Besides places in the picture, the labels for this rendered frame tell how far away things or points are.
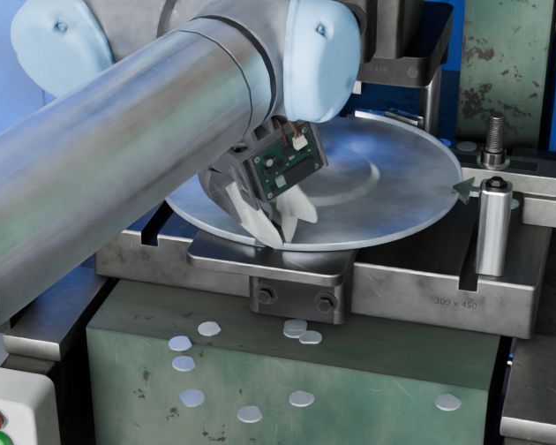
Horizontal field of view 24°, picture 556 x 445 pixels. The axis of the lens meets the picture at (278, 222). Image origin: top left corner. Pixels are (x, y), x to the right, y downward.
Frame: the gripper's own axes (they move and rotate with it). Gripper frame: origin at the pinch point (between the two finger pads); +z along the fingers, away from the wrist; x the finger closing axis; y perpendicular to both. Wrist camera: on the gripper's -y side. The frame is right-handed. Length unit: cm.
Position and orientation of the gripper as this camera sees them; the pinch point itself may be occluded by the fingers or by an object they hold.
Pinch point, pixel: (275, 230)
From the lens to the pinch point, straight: 110.7
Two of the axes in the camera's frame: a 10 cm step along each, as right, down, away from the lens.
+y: 5.3, 4.2, -7.4
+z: 2.7, 7.4, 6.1
